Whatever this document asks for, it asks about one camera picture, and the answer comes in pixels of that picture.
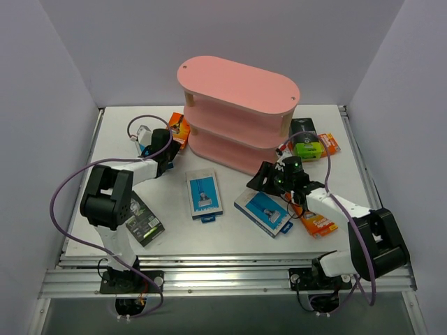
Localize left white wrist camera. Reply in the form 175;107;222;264
131;125;152;147

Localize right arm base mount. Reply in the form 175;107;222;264
288;267;353;317

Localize small orange razor box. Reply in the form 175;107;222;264
318;133;341;157

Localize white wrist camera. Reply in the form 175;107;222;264
131;125;152;147
274;144;292;171

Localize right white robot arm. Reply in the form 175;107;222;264
247;156;410;288

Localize blue razor box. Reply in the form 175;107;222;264
139;145;174;169
185;168;223;223
233;189;293;238

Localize black green razor box left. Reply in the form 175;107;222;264
125;191;165;247

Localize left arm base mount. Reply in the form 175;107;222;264
99;271;158;317

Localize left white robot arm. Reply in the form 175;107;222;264
80;128;181;292

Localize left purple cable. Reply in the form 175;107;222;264
50;116;175;318

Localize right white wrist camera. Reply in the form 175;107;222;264
274;144;292;171

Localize purple cable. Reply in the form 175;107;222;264
277;131;377;307
50;116;175;318

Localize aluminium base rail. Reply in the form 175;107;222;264
38;256;418;299

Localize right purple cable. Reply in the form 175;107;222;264
277;131;377;307

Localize pink three-tier shelf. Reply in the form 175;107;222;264
177;56;300;175

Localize black green razor box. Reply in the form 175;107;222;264
289;118;322;161
125;191;165;247

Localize black green razor box right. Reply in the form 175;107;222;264
289;118;322;161

